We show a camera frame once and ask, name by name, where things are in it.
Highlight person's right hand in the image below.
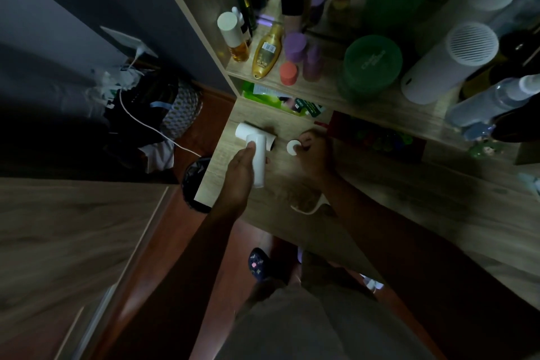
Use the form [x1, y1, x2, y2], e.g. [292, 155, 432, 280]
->
[294, 128, 337, 186]

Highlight person's left hand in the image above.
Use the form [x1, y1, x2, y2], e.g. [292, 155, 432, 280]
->
[218, 140, 258, 213]

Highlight white handheld fabric shaver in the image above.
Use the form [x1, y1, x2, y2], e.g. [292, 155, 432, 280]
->
[235, 121, 277, 188]

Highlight person's left forearm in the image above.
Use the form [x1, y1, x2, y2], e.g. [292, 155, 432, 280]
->
[103, 204, 239, 360]

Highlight person's right forearm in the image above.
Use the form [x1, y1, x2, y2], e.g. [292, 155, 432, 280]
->
[321, 174, 540, 360]

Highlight green packet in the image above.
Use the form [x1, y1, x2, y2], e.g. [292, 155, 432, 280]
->
[241, 80, 326, 118]

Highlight black trash bin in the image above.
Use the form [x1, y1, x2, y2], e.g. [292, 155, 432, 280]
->
[181, 156, 214, 214]

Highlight coral capped jar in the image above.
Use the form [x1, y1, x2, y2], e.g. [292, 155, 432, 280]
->
[279, 61, 299, 86]

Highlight purple spray bottle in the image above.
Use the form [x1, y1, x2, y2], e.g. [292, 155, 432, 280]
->
[302, 44, 324, 82]

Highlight woven patterned basket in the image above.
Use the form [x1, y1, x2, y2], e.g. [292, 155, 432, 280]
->
[159, 80, 202, 140]

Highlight purple jar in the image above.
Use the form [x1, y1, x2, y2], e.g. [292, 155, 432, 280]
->
[283, 32, 308, 63]

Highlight golden shampoo bottle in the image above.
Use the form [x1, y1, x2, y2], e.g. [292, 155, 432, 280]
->
[252, 22, 284, 80]

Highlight green round container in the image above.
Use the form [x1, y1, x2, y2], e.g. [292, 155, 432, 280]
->
[337, 34, 404, 104]

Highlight dark patterned slipper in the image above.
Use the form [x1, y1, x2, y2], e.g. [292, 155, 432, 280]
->
[247, 247, 277, 284]

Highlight amber bottle with white cap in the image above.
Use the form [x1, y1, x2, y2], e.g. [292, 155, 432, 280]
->
[217, 11, 252, 63]

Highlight black bag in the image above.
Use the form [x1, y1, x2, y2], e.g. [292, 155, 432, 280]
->
[103, 71, 183, 147]

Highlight wooden shelf unit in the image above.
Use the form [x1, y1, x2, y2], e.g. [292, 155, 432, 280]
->
[143, 0, 540, 162]

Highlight white cylindrical hair dryer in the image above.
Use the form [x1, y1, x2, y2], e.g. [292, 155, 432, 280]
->
[400, 21, 500, 105]

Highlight small green figurine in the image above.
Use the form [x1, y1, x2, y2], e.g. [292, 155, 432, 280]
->
[467, 136, 505, 160]

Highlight person's grey shorts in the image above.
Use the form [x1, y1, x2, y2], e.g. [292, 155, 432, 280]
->
[214, 277, 437, 360]

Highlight clear spray bottle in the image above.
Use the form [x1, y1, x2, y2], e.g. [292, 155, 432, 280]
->
[445, 74, 540, 129]

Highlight black rounded object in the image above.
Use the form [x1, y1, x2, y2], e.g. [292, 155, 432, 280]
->
[490, 93, 540, 144]

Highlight wooden cabinet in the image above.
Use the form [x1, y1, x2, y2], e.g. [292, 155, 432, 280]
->
[0, 177, 180, 360]

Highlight dark glass bottle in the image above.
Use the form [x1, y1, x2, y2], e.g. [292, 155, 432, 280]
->
[459, 26, 540, 100]

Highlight white cable on desk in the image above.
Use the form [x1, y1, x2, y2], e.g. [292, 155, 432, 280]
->
[290, 194, 330, 216]

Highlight long white cable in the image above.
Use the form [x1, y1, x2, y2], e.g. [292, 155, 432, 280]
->
[118, 48, 203, 158]

